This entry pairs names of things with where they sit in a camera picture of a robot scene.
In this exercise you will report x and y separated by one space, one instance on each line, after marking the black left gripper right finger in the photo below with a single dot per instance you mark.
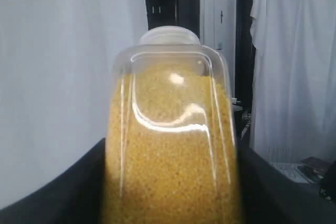
270 197

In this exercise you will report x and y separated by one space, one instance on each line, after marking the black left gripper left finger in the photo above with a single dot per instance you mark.
72 197

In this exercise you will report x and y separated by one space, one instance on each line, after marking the yellow millet plastic bottle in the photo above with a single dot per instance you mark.
170 152

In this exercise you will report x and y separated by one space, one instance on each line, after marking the white backdrop curtain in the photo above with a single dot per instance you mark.
57 60

